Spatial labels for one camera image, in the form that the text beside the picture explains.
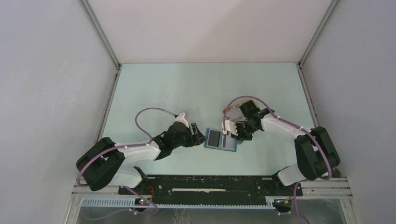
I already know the blue card holder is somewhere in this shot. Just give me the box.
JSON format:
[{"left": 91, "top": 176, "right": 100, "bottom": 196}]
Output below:
[{"left": 204, "top": 128, "right": 243, "bottom": 152}]

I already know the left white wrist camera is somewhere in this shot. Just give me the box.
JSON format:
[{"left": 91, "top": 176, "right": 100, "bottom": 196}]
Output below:
[{"left": 175, "top": 112, "right": 190, "bottom": 128}]

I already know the white vip card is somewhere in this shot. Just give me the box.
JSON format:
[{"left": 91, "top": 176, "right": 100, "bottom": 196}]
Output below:
[
  {"left": 224, "top": 105, "right": 246, "bottom": 123},
  {"left": 221, "top": 135, "right": 237, "bottom": 152}
]

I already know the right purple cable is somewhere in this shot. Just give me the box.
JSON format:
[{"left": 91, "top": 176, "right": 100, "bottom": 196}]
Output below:
[{"left": 223, "top": 95, "right": 333, "bottom": 223}]

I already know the beige oval tray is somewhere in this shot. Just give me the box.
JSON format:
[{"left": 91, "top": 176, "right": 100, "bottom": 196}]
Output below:
[{"left": 223, "top": 98, "right": 258, "bottom": 122}]

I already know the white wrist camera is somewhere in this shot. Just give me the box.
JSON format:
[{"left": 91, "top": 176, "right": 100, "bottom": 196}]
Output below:
[
  {"left": 175, "top": 112, "right": 190, "bottom": 128},
  {"left": 220, "top": 120, "right": 238, "bottom": 136}
]

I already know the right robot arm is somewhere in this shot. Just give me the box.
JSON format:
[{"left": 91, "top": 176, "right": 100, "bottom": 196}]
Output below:
[{"left": 233, "top": 100, "right": 340, "bottom": 195}]

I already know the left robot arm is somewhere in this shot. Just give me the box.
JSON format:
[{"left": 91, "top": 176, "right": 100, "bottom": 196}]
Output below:
[{"left": 76, "top": 121, "right": 205, "bottom": 194}]

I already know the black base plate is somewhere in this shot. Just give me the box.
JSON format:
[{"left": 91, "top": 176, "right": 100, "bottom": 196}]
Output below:
[{"left": 133, "top": 175, "right": 303, "bottom": 206}]

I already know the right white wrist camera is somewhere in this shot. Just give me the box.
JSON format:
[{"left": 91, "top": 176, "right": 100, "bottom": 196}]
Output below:
[{"left": 220, "top": 120, "right": 238, "bottom": 136}]

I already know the aluminium frame rail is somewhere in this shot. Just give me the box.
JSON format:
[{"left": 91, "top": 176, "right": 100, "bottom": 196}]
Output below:
[{"left": 71, "top": 175, "right": 354, "bottom": 200}]

